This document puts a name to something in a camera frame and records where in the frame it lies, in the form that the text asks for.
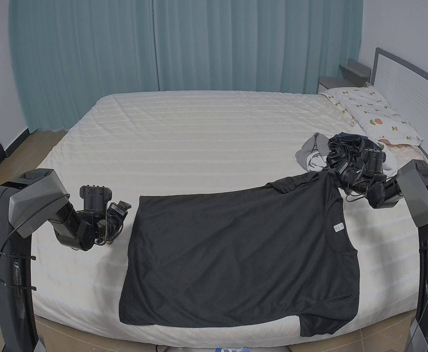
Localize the black cable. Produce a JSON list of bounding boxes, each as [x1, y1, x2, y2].
[[0, 194, 71, 296]]

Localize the blue-green curtain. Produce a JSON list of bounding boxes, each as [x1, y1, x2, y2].
[[9, 0, 159, 133], [151, 0, 364, 95]]

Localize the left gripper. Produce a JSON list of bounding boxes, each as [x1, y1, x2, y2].
[[105, 201, 132, 231]]

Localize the pile of clothes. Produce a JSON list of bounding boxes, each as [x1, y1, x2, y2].
[[295, 132, 398, 178]]

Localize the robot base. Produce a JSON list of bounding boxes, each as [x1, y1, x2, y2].
[[162, 346, 284, 352]]

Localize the black T-shirt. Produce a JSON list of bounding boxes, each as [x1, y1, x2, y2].
[[118, 171, 360, 338]]

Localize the grey bedside table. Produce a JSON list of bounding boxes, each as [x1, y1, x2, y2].
[[318, 58, 370, 94]]

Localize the bed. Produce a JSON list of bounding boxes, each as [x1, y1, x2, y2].
[[0, 47, 428, 347]]

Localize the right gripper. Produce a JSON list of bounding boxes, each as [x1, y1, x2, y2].
[[334, 161, 363, 192]]

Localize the white printed pillow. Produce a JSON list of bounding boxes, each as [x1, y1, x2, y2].
[[318, 85, 424, 146]]

